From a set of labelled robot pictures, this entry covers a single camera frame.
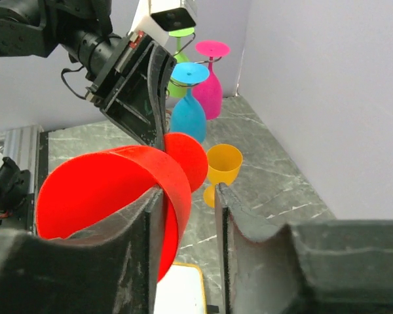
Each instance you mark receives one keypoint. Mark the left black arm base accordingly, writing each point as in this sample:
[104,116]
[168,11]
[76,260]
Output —
[19,190]

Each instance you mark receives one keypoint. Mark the aluminium rail frame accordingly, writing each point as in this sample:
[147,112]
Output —
[22,145]

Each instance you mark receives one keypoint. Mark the small whiteboard wooden frame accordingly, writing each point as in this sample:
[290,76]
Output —
[181,291]

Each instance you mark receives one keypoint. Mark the green plastic wine glass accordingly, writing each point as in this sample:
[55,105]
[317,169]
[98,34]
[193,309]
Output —
[174,89]

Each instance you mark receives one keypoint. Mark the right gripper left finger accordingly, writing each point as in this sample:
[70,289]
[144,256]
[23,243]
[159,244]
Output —
[110,267]

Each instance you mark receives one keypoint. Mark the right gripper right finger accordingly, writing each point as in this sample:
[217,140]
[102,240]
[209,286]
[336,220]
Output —
[314,266]

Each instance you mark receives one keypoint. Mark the blue plastic wine glass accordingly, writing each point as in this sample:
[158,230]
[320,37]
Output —
[188,116]

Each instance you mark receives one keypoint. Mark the orange plastic wine glass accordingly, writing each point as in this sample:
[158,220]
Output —
[224,163]

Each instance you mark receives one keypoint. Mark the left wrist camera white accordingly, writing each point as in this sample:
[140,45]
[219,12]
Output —
[157,18]

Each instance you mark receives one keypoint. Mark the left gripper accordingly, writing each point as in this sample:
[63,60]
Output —
[131,88]

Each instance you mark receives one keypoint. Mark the red plastic wine glass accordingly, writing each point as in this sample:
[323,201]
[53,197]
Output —
[90,187]

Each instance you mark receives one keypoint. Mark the copper wire wine glass rack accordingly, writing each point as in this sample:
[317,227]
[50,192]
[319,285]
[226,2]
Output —
[186,72]

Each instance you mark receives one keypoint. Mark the pink plastic wine glass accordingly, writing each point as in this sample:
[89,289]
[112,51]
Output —
[210,93]

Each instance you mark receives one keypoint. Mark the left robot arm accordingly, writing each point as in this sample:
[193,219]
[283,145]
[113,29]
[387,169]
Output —
[83,28]

